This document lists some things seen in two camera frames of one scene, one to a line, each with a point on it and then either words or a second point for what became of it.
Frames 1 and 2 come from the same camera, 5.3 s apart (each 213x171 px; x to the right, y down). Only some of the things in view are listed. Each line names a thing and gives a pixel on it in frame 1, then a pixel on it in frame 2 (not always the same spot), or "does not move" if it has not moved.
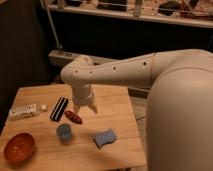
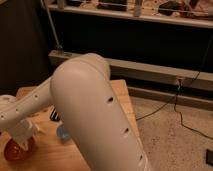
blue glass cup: x=63 y=131 does not move
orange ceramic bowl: x=20 y=148 does not move
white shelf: x=195 y=13 does not move
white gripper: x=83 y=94 -> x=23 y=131
